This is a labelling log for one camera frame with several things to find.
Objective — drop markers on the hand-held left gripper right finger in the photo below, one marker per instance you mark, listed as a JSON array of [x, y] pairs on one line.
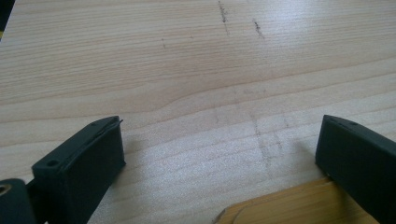
[[361, 161]]

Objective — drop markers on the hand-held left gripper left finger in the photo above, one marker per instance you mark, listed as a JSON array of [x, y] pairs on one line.
[[81, 174]]

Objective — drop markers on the wooden coaster with cutouts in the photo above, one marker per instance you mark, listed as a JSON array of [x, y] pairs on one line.
[[295, 211], [280, 195]]

